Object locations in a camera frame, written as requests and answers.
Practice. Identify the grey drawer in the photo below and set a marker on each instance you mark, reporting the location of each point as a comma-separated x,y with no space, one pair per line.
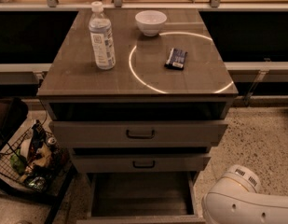
111,134
140,163
142,198

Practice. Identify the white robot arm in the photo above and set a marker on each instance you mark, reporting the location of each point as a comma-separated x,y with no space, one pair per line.
235,199

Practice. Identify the grey drawer cabinet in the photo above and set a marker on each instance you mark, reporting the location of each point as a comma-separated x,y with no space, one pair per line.
139,87

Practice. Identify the dark blue snack packet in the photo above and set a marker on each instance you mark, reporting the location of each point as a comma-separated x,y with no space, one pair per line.
176,59

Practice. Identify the white ceramic bowl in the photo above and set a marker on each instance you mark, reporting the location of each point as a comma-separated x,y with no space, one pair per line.
150,22

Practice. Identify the clear plastic water bottle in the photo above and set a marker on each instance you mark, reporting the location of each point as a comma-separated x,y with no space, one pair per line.
100,28

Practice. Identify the metal soda can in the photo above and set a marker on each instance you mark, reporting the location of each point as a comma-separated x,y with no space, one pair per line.
52,143

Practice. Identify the dark chip bag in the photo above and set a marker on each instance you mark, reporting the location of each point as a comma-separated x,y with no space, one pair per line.
38,140

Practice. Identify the green crumpled snack bag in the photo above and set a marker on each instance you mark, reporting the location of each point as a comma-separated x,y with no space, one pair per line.
18,163

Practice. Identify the black wire basket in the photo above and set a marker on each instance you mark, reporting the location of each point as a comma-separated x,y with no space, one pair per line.
33,166

